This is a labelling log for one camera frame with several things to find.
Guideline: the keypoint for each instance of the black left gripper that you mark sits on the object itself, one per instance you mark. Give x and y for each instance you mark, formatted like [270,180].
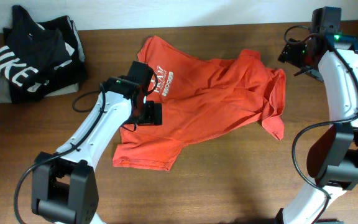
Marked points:
[153,112]

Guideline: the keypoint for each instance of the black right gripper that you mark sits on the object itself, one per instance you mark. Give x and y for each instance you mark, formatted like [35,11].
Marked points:
[290,54]

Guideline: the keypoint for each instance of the orange t-shirt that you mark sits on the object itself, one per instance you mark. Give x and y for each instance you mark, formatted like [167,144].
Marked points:
[201,100]

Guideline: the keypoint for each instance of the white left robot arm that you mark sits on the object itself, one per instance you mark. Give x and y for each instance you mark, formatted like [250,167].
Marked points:
[64,188]

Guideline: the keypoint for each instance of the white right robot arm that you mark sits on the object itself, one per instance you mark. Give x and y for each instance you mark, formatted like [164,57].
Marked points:
[332,161]

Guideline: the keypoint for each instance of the black t-shirt white letters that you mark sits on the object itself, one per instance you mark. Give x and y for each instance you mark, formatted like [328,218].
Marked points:
[38,58]

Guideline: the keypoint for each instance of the folded grey garment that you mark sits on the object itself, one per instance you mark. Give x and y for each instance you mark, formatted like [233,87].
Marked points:
[5,95]

